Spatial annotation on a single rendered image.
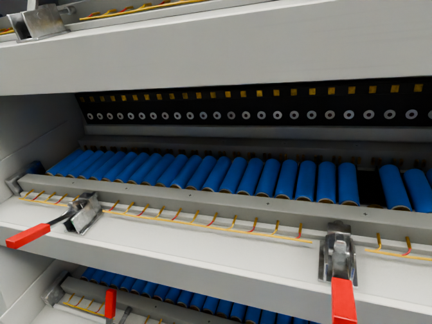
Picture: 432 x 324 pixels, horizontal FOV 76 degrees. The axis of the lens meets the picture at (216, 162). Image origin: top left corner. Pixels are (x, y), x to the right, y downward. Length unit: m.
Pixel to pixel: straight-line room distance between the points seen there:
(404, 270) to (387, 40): 0.17
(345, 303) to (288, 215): 0.10
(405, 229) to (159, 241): 0.22
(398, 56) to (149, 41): 0.16
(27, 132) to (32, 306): 0.27
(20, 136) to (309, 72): 0.41
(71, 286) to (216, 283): 0.32
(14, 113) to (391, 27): 0.45
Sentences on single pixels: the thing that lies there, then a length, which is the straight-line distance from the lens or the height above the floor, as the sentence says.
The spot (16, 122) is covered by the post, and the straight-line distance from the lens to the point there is 0.49.
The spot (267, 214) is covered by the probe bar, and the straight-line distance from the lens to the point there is 0.27.
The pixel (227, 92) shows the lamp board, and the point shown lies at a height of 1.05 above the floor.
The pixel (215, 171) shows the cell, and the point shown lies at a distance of 0.33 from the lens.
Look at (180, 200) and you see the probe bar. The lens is 0.29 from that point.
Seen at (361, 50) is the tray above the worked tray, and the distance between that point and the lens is 0.19.
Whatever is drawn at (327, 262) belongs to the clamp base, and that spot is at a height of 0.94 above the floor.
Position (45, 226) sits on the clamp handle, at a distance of 0.32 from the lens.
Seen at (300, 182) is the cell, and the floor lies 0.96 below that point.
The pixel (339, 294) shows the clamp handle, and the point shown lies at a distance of 0.20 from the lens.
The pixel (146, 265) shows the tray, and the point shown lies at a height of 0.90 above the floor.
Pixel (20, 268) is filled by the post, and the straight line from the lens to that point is 0.53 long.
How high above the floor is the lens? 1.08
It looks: 17 degrees down
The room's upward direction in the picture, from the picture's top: 4 degrees counter-clockwise
